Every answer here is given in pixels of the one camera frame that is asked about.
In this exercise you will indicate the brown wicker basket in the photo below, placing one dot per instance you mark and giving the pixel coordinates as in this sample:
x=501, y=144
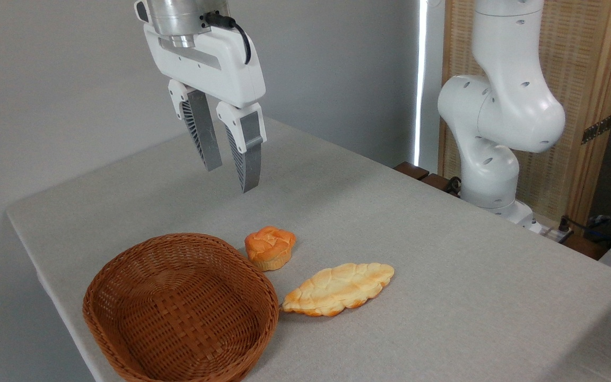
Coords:
x=178, y=302

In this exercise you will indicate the dark brown wooden block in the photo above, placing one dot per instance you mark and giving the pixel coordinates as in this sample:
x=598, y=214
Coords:
x=436, y=182
x=411, y=170

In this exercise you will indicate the orange muffin-shaped bread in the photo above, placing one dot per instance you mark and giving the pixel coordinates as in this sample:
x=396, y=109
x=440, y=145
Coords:
x=269, y=246

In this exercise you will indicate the dark metal screen hinge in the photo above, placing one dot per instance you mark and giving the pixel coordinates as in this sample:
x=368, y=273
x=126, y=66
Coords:
x=597, y=129

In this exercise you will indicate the flat leaf-shaped bread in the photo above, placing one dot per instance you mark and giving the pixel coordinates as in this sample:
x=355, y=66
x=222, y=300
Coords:
x=337, y=289

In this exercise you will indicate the white power strip with plug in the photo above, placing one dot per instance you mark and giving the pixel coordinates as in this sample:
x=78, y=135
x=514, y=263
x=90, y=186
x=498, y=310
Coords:
x=557, y=231

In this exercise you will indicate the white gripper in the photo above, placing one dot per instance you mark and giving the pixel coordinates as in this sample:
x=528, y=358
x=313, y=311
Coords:
x=215, y=66

